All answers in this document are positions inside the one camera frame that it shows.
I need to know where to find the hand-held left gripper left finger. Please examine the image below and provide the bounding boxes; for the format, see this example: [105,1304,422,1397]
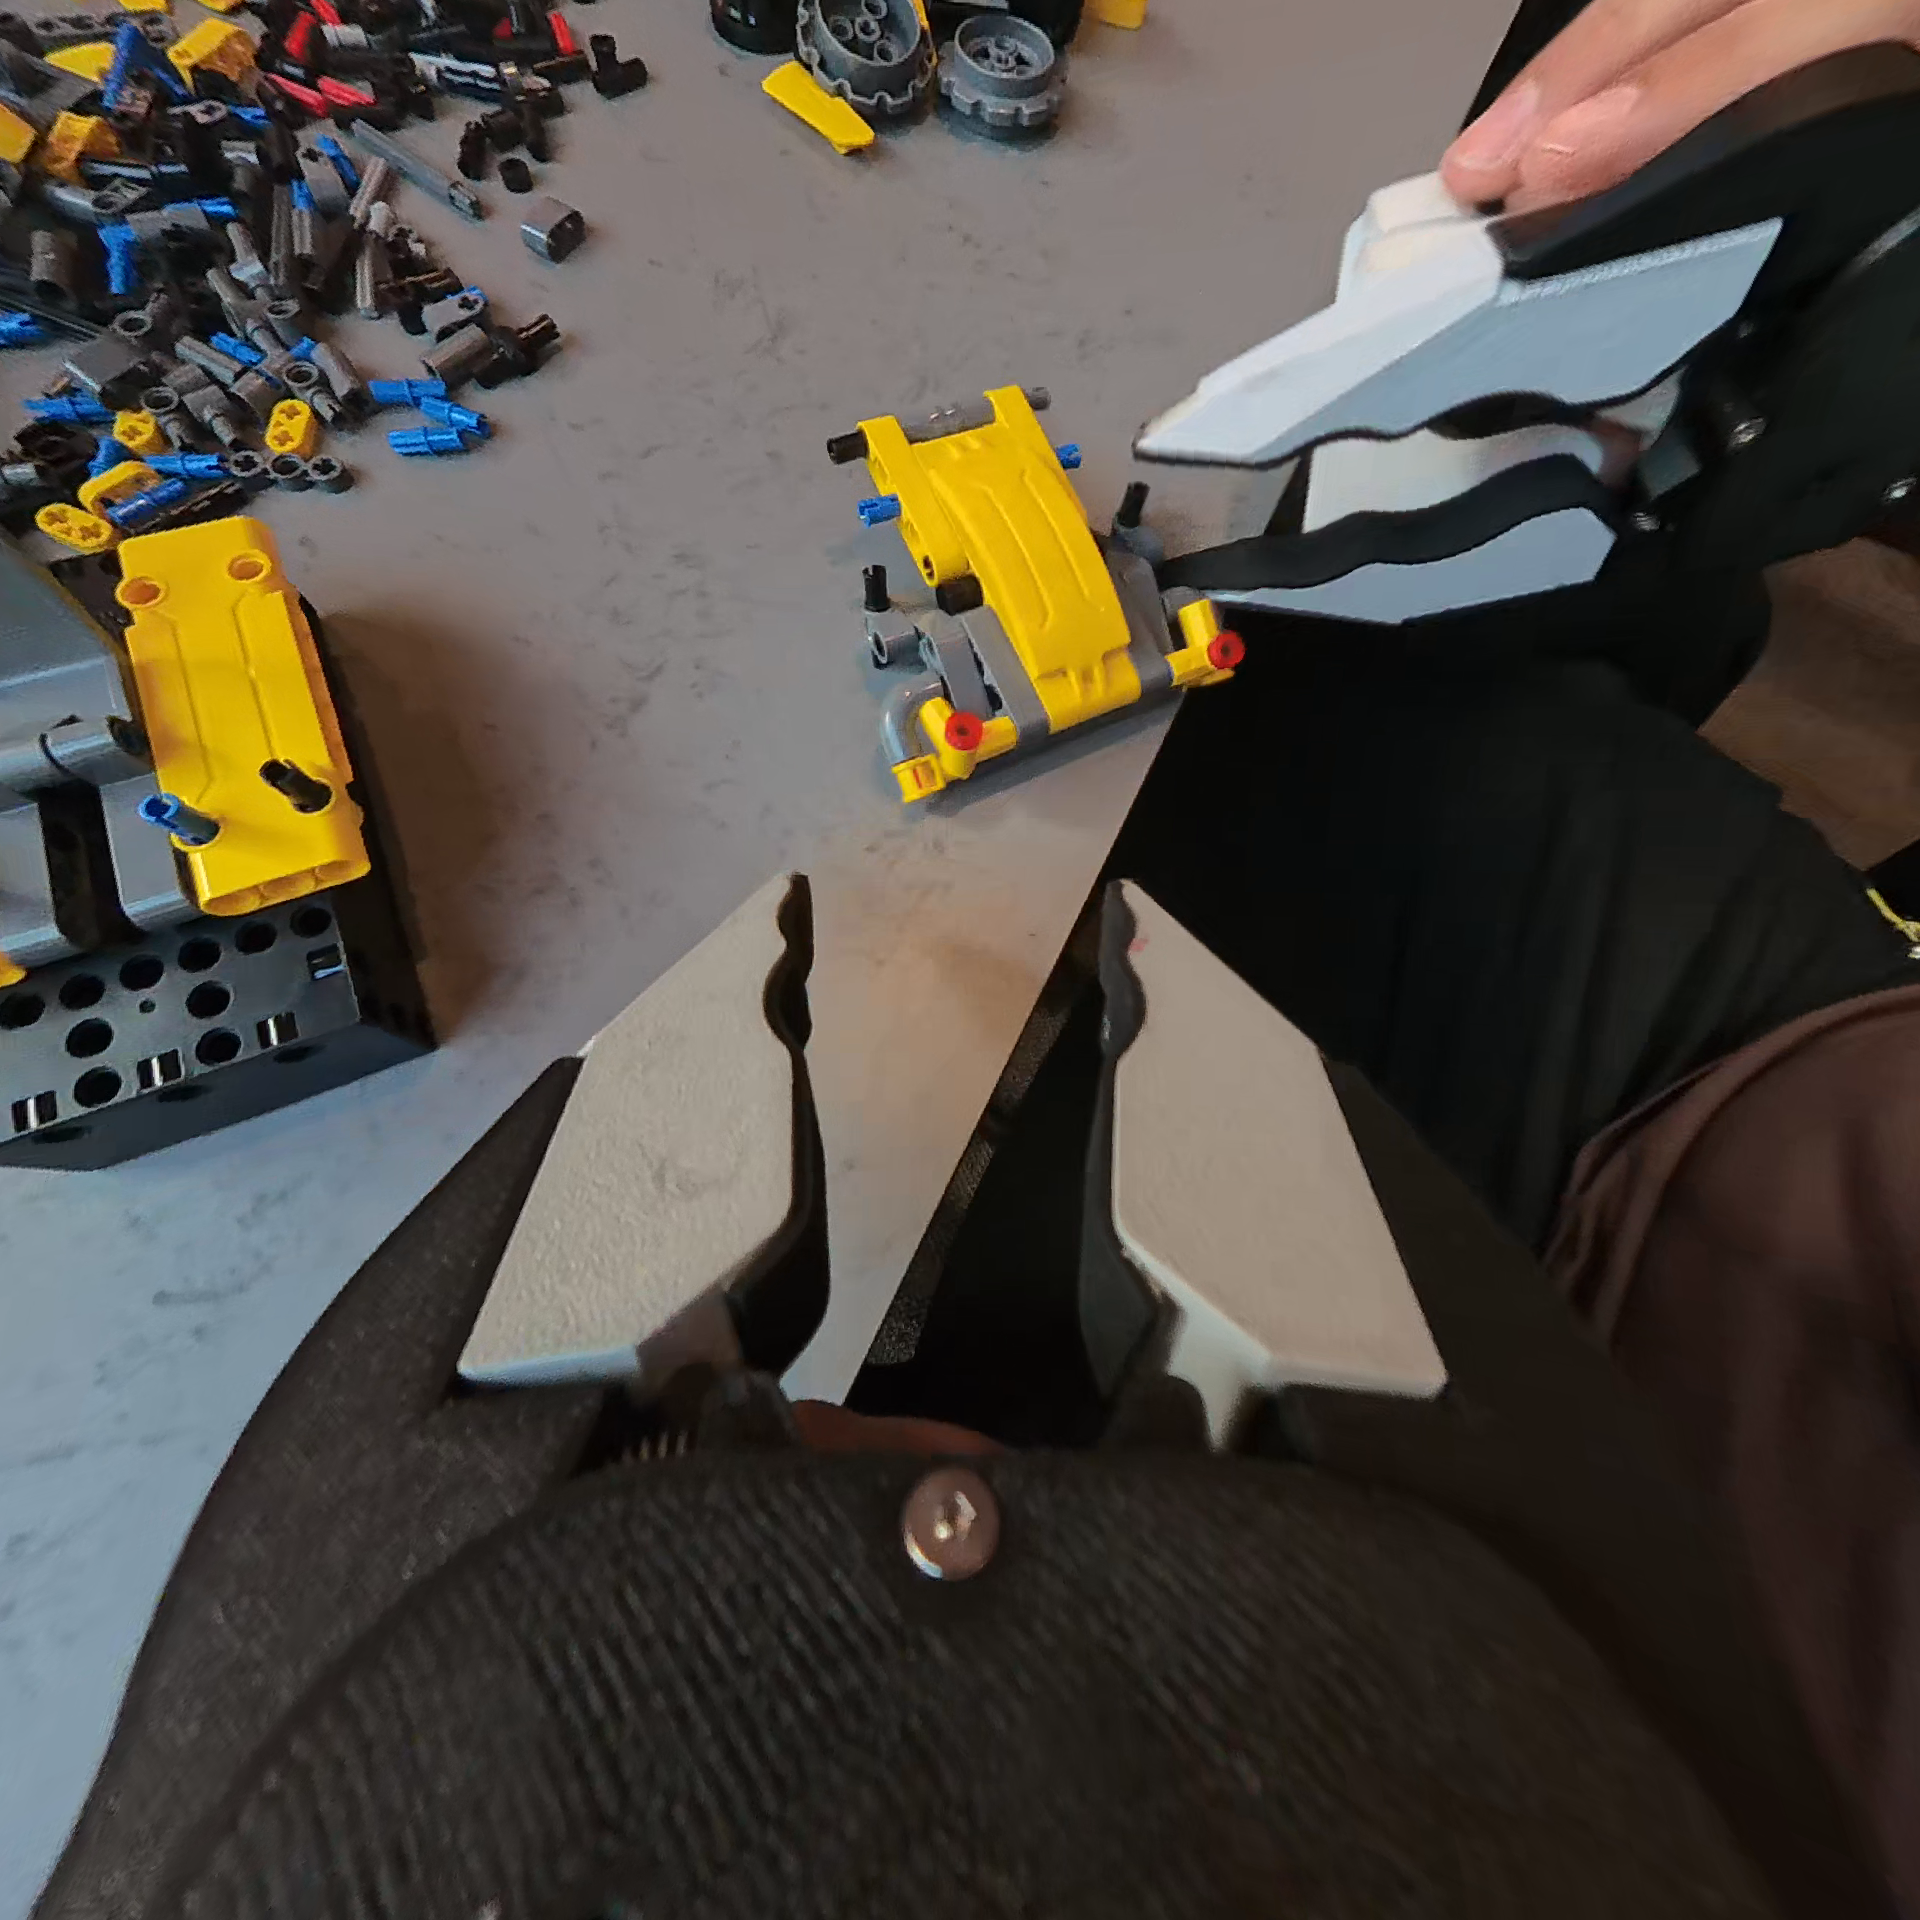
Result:
[454,873,832,1389]

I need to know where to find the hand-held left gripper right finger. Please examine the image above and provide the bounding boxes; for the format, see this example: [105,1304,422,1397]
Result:
[1095,882,1449,1451]

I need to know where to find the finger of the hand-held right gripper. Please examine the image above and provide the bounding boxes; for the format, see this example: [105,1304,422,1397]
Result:
[1160,456,1625,627]
[1132,217,1788,466]

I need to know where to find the yellow curved panel assembly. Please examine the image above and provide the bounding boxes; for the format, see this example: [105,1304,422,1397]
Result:
[824,384,1247,808]

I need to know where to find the grey desk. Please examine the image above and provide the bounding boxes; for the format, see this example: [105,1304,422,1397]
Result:
[0,0,1524,1892]

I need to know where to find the person's right hand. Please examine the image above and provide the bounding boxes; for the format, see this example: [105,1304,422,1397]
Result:
[1437,0,1848,212]

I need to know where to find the person's black trousers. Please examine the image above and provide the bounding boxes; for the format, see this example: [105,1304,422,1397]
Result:
[848,598,1920,1420]

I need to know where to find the black block with yellow beams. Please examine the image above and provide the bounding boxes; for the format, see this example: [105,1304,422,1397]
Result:
[0,516,437,1172]

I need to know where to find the yellow curved panel piece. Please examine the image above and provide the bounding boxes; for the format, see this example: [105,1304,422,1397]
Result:
[759,60,877,156]

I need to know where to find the pile of small building pieces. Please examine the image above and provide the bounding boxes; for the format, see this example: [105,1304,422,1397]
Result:
[0,0,648,544]

